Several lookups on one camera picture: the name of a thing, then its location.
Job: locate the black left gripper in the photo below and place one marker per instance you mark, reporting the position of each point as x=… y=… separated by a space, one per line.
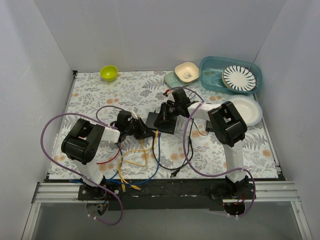
x=139 y=128

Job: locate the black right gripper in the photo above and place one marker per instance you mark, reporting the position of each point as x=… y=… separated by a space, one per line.
x=164 y=114

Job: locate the black network switch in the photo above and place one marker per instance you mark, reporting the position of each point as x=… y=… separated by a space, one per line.
x=150 y=123

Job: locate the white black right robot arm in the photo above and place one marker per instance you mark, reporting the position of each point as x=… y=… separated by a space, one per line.
x=227 y=124

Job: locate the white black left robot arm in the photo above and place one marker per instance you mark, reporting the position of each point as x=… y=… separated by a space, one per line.
x=82 y=142

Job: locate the floral patterned table mat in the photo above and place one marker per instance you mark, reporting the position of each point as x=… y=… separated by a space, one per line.
x=191 y=148

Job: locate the black power adapter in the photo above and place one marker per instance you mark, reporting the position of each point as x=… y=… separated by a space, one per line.
x=211 y=126

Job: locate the pale green divided tray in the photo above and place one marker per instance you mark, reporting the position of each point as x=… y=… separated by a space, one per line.
x=172 y=81

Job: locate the beige square panda bowl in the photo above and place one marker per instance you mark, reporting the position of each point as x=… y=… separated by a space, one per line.
x=187 y=72

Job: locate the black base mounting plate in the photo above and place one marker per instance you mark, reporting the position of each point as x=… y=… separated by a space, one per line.
x=176 y=194

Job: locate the lime green bowl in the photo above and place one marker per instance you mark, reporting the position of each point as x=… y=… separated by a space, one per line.
x=109 y=73

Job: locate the teal plastic basin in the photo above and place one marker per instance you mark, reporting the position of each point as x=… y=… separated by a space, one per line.
x=211 y=74

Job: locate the blue striped white plate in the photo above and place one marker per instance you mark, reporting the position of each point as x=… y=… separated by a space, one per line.
x=238 y=78

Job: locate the white round plate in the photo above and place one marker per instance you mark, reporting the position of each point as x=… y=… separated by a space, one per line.
x=250 y=111

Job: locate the aluminium frame rail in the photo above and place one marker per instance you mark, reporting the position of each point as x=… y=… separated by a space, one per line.
x=266 y=191

